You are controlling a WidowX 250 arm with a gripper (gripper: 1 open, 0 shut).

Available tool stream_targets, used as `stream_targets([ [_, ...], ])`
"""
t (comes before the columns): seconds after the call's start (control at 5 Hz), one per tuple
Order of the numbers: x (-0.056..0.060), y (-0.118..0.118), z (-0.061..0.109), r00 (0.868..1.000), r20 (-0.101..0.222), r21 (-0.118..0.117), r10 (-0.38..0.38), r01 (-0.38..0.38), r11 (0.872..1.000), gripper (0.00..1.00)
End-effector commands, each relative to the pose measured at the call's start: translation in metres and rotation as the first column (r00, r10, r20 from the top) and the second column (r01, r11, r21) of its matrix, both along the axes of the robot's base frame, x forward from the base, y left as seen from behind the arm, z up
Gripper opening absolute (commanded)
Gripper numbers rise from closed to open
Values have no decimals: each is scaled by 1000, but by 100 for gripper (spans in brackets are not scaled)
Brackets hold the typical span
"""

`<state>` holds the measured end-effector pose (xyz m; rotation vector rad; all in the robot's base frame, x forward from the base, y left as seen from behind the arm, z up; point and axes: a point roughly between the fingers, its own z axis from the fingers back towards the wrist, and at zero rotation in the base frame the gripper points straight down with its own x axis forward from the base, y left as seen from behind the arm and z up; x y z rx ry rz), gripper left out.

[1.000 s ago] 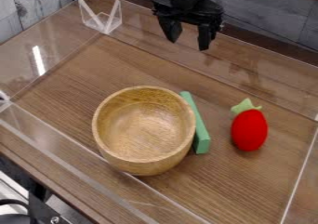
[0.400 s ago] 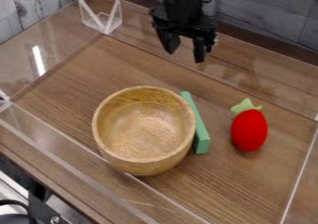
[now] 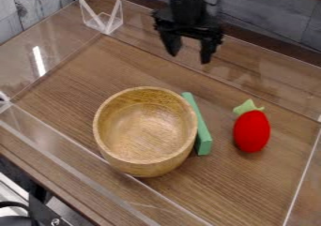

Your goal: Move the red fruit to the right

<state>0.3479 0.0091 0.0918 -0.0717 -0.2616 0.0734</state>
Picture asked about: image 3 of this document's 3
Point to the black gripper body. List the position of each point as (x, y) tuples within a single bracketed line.
[(204, 28)]

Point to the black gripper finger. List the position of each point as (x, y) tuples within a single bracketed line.
[(207, 49), (171, 40)]

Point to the red felt strawberry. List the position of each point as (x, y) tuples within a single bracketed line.
[(251, 128)]

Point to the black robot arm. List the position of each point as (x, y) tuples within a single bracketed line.
[(185, 19)]

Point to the wooden bowl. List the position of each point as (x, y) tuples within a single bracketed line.
[(144, 129)]

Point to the green rectangular block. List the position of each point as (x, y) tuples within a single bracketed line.
[(203, 140)]

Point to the black metal bracket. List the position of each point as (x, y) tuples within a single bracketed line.
[(42, 216)]

